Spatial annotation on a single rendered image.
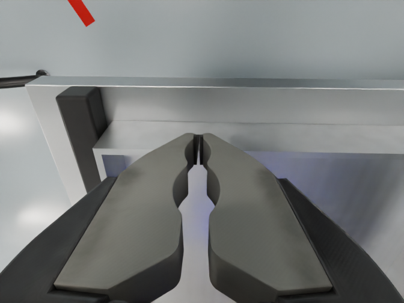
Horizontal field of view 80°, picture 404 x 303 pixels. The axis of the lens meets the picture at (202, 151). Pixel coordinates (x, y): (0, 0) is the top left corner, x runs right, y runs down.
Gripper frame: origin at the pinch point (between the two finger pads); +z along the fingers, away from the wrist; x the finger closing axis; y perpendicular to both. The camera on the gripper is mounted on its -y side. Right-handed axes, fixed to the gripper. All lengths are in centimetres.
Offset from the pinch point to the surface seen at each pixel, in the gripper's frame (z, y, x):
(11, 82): 82, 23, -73
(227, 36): 92, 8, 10
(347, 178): 4.1, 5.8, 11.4
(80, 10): 92, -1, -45
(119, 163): 3.0, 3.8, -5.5
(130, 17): 92, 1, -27
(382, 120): 4.3, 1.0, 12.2
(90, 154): 2.3, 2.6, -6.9
